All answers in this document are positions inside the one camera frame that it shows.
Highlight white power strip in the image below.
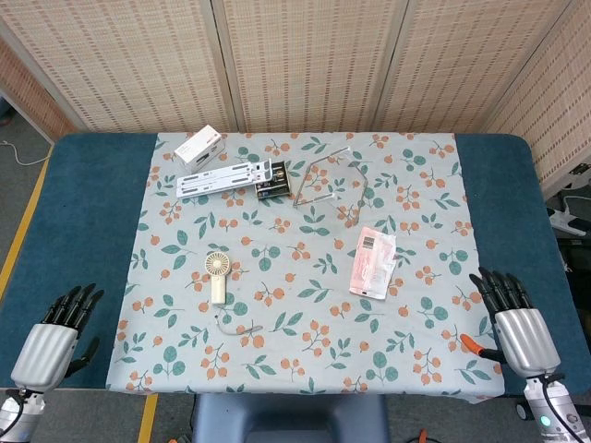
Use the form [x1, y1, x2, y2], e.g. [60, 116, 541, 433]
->
[547, 207, 591, 237]

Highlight thin cable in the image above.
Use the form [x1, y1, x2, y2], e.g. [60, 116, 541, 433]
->
[215, 314, 264, 337]

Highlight white folding stand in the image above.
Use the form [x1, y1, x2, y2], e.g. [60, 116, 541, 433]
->
[175, 158, 273, 200]

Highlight white hand-held fan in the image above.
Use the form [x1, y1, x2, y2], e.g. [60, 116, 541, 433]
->
[204, 250, 231, 305]

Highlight white cardboard box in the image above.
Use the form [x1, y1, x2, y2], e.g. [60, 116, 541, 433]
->
[174, 125, 226, 174]

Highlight orange handled pliers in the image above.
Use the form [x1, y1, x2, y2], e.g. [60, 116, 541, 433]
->
[459, 333, 505, 362]

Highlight woven folding screen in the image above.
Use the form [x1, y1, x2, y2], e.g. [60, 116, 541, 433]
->
[0, 0, 591, 199]

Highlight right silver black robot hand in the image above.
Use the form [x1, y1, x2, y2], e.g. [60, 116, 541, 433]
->
[468, 266, 561, 381]

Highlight floral patterned tablecloth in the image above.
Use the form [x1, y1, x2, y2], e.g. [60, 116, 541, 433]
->
[104, 131, 505, 399]

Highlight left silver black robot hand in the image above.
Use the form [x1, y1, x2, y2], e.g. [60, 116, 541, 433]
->
[9, 282, 105, 394]

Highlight white floor cable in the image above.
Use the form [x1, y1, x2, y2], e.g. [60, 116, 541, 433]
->
[0, 139, 51, 165]

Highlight pink white plastic packet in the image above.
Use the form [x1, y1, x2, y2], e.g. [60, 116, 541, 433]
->
[348, 225, 398, 301]

